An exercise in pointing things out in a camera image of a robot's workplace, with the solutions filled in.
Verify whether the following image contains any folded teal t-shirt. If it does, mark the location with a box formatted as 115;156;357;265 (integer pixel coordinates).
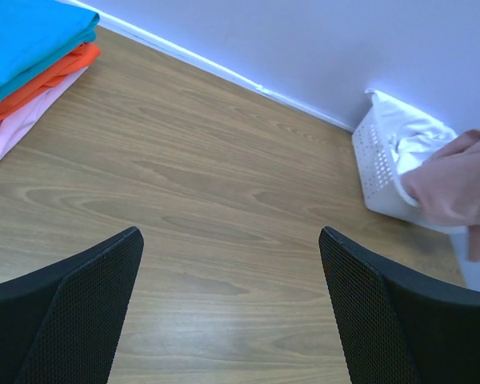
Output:
0;1;100;102

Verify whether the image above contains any folded orange t-shirt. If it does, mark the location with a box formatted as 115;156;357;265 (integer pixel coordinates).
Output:
0;42;101;121

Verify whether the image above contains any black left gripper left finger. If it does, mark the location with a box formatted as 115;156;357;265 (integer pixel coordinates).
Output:
0;227;144;383

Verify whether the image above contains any white perforated plastic basket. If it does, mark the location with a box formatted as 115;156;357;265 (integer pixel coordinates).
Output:
352;104;468;241

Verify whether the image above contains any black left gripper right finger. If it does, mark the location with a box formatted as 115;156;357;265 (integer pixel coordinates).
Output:
318;226;480;383

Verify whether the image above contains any folded light pink t-shirt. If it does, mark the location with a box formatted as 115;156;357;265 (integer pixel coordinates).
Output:
0;67;87;161

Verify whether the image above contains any dusty pink t-shirt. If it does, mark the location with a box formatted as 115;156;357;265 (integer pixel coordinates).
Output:
401;130;480;262

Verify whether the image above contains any white crumpled t-shirt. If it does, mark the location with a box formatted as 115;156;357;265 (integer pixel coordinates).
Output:
366;89;458;174

